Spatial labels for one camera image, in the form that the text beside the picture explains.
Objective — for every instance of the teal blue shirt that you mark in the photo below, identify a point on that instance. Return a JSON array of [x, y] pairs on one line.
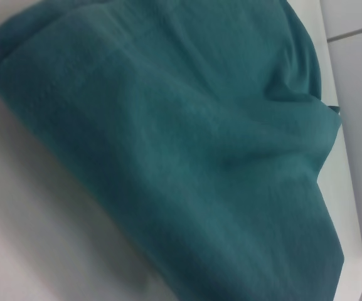
[[168, 141]]

